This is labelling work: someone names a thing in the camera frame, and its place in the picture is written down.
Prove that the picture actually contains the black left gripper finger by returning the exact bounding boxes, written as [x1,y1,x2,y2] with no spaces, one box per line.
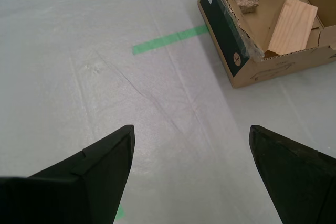
[0,124,135,224]
[248,125,336,224]

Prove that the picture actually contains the cardboard box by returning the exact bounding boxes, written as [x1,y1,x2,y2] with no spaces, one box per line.
[197,0,336,89]

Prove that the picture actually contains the light wooden block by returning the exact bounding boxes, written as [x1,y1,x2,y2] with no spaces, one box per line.
[263,0,319,57]

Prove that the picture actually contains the speckled granite rock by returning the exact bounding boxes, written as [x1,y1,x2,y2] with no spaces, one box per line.
[233,0,261,15]

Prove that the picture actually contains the green tape piece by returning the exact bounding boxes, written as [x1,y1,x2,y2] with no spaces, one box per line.
[113,205,125,222]

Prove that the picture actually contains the white table cover sheet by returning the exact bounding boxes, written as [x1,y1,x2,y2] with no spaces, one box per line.
[0,0,336,224]

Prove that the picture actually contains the long green tape strip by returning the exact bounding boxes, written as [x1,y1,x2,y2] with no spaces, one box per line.
[132,24,209,56]

